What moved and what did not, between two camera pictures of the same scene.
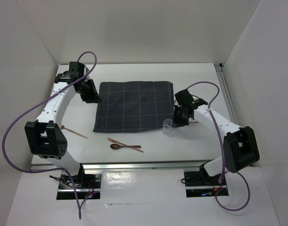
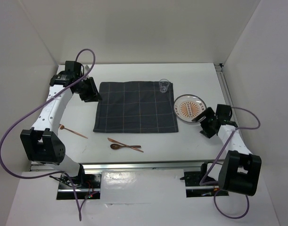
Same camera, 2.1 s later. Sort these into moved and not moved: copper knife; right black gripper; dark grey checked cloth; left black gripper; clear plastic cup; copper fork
Moved: right black gripper; clear plastic cup
Not moved: left black gripper; copper knife; dark grey checked cloth; copper fork
